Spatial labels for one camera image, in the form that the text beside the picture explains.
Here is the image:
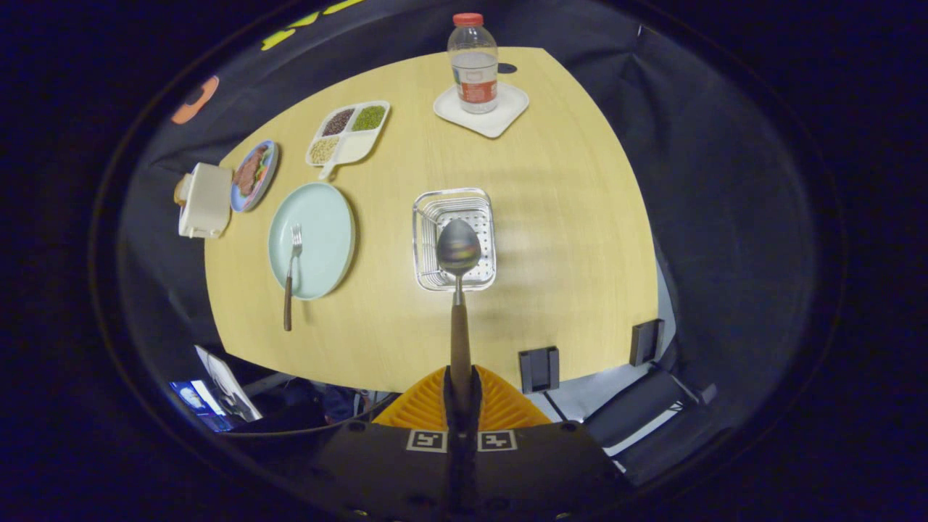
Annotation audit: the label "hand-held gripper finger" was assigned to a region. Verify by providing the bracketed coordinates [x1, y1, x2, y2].
[308, 365, 465, 522]
[462, 365, 624, 522]

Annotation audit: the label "wooden handled spoon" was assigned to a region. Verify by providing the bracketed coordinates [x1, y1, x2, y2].
[436, 218, 483, 418]

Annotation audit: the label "wooden handled fork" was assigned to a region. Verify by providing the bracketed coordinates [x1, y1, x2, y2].
[283, 223, 304, 333]

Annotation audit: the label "black table clamp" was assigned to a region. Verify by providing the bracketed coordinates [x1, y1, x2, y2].
[518, 346, 561, 394]
[629, 318, 665, 367]

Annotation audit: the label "black folding chair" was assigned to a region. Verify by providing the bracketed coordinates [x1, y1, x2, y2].
[584, 366, 718, 486]

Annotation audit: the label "white flat board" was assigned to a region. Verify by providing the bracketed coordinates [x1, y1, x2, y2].
[194, 345, 263, 423]

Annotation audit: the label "lit blue screen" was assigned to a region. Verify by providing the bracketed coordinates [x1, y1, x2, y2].
[168, 379, 233, 434]

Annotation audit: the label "pale green plate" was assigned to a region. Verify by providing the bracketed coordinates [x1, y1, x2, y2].
[268, 181, 357, 301]

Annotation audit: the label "white divided tray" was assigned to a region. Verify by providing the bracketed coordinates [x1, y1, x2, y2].
[305, 100, 392, 181]

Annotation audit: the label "white square coaster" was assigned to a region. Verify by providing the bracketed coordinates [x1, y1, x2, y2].
[433, 81, 530, 139]

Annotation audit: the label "blue plate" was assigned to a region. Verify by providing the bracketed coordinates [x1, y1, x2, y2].
[230, 139, 280, 213]

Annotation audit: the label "cooked meat slices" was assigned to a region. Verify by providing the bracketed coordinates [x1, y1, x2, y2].
[233, 145, 269, 196]

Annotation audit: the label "cream toaster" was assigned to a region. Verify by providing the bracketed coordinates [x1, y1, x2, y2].
[178, 162, 234, 239]

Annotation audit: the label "clear bottle with red cap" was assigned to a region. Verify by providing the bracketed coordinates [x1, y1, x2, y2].
[447, 12, 500, 115]

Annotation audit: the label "metal wire basket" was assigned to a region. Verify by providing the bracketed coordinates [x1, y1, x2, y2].
[413, 188, 497, 292]

